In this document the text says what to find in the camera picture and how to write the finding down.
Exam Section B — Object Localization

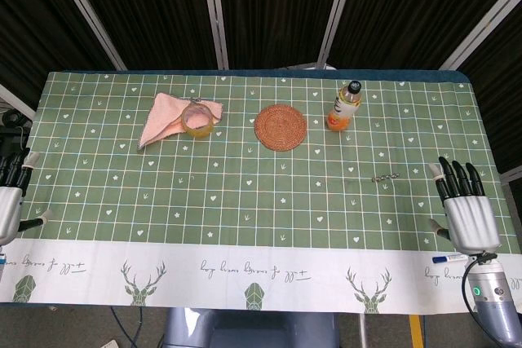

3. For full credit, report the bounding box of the green checked tablecloth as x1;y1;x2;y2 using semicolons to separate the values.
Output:
0;71;522;315

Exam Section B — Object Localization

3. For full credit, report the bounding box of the round woven rattan coaster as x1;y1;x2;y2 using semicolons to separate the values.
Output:
254;104;308;151

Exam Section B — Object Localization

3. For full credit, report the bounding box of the orange drink bottle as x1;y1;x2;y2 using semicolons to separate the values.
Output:
325;80;364;131

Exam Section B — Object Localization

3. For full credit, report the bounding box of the white partition frame post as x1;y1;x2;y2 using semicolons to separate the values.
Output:
439;0;522;72
198;0;230;70
316;0;360;68
46;0;127;71

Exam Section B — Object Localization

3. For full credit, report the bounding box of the blue cable on floor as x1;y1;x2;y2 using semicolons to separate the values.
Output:
110;306;144;348

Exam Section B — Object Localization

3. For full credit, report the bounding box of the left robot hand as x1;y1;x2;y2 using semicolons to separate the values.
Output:
0;148;55;244

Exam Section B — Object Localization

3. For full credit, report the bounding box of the pink cloth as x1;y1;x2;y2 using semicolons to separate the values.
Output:
138;92;225;151

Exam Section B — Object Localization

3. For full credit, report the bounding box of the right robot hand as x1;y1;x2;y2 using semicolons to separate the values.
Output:
427;156;501;253

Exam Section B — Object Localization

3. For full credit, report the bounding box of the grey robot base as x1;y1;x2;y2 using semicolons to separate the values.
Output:
161;307;340;348

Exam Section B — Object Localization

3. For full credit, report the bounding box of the glass jar with orange liquid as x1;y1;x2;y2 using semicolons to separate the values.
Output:
180;101;215;139

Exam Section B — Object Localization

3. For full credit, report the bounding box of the yellow floor tape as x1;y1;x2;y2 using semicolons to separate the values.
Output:
409;314;425;348

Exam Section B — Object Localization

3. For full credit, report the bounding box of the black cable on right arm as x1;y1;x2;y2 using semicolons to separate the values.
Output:
461;255;494;348

